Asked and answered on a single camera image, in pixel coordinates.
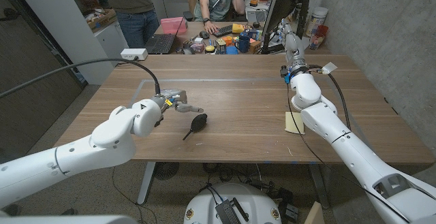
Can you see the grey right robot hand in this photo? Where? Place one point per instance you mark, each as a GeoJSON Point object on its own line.
{"type": "Point", "coordinates": [293, 48]}

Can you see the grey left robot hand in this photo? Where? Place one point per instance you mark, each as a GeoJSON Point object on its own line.
{"type": "Point", "coordinates": [177, 95]}

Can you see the black bulb pipette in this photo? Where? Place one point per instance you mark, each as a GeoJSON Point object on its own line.
{"type": "Point", "coordinates": [198, 122]}

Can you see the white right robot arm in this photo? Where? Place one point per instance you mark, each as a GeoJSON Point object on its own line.
{"type": "Point", "coordinates": [340, 142]}

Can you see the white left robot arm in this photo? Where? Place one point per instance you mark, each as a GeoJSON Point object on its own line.
{"type": "Point", "coordinates": [109, 139]}

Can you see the yellow sticky note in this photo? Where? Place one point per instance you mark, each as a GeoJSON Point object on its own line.
{"type": "Point", "coordinates": [291, 122]}

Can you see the red plastic container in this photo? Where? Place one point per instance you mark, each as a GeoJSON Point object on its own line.
{"type": "Point", "coordinates": [318, 38]}

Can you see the black computer monitor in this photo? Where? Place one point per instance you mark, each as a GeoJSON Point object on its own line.
{"type": "Point", "coordinates": [284, 2]}
{"type": "Point", "coordinates": [302, 13]}

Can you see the white lidded canister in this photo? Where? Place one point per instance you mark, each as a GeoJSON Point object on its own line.
{"type": "Point", "coordinates": [317, 19]}

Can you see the dark blue mug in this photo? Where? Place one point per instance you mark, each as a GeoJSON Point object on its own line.
{"type": "Point", "coordinates": [244, 43]}

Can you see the black laptop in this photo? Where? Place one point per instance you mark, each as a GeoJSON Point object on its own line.
{"type": "Point", "coordinates": [160, 43]}

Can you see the yellow toy object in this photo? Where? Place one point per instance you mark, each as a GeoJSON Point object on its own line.
{"type": "Point", "coordinates": [237, 28]}

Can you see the white power strip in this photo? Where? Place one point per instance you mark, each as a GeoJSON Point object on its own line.
{"type": "Point", "coordinates": [133, 54]}

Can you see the orange cup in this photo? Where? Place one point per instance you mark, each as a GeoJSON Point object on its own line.
{"type": "Point", "coordinates": [228, 40]}

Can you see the black computer mouse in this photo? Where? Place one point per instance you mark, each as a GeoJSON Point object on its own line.
{"type": "Point", "coordinates": [204, 34]}

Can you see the pink plastic box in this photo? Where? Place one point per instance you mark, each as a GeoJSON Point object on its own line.
{"type": "Point", "coordinates": [173, 26]}

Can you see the black keyboard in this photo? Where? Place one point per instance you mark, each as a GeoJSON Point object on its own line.
{"type": "Point", "coordinates": [223, 30]}

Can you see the black floor fan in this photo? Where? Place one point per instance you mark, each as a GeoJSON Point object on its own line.
{"type": "Point", "coordinates": [166, 170]}

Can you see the white table leg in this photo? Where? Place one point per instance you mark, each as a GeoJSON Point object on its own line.
{"type": "Point", "coordinates": [146, 183]}

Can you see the cardboard box on shelf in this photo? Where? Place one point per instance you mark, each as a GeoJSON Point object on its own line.
{"type": "Point", "coordinates": [102, 20]}

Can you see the white shelf cabinet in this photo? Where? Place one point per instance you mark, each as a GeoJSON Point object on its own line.
{"type": "Point", "coordinates": [68, 30]}

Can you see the black box on torso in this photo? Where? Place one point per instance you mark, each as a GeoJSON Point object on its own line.
{"type": "Point", "coordinates": [226, 213]}

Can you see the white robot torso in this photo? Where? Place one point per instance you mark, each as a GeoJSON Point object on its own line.
{"type": "Point", "coordinates": [253, 202]}

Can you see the grey table leg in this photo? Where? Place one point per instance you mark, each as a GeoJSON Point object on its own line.
{"type": "Point", "coordinates": [319, 186]}

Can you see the beige wooden block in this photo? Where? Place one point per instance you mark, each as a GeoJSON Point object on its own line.
{"type": "Point", "coordinates": [314, 214]}

